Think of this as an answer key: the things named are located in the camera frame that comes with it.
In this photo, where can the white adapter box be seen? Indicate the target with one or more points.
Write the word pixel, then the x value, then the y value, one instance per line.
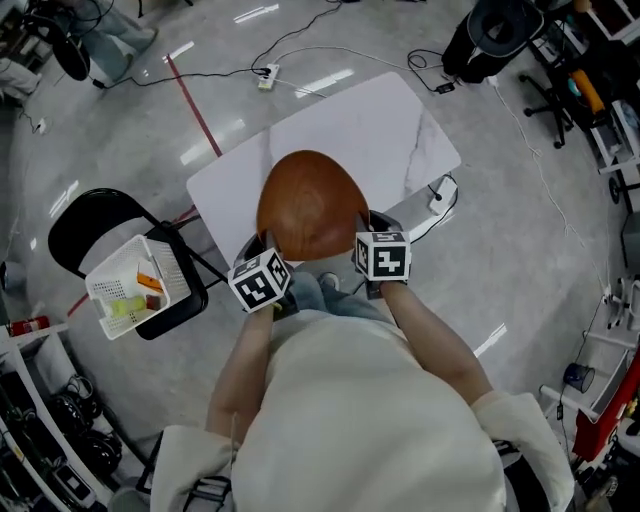
pixel 444 195

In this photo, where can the green drink bottle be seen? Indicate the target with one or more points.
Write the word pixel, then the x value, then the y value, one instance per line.
pixel 127 306

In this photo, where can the white power strip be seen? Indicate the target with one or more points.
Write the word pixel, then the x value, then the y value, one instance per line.
pixel 268 77

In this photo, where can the orange tissue packet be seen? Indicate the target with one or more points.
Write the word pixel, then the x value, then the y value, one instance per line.
pixel 150 282

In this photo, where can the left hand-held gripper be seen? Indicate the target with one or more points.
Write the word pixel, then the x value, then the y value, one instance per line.
pixel 260 285

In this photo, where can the brown wooden bowl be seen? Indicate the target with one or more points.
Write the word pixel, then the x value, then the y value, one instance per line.
pixel 312 205

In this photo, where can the white perforated basket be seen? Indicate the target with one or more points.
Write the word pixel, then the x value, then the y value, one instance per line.
pixel 125 325

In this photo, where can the black office chair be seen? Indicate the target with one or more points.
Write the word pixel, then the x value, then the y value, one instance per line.
pixel 565 100

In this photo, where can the person's right forearm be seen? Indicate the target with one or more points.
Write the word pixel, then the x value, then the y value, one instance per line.
pixel 440 345

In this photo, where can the dark mesh waste bin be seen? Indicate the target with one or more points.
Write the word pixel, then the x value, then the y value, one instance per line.
pixel 580 378

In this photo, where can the white marble table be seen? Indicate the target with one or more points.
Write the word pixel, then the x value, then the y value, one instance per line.
pixel 360 120

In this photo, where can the white metal shelf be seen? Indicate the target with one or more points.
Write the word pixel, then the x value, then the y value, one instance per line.
pixel 20 360

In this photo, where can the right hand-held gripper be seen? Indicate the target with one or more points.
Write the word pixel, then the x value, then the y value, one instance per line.
pixel 382 257

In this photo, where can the red fire extinguisher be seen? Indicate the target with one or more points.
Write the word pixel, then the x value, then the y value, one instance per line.
pixel 27 326

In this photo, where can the person's grey shoe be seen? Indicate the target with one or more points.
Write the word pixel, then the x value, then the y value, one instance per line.
pixel 330 280

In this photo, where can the small red packet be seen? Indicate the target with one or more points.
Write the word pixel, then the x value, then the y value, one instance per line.
pixel 153 301

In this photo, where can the pile of black headsets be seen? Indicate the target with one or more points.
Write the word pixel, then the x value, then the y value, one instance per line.
pixel 85 425

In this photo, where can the black folding chair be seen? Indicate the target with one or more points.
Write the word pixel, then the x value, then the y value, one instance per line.
pixel 85 210

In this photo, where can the person's cream shirt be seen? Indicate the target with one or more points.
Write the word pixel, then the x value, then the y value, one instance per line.
pixel 360 420

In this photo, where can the person's left forearm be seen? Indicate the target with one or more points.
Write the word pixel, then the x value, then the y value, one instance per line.
pixel 240 370

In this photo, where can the person's blue jeans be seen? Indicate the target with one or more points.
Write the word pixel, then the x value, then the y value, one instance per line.
pixel 345 302

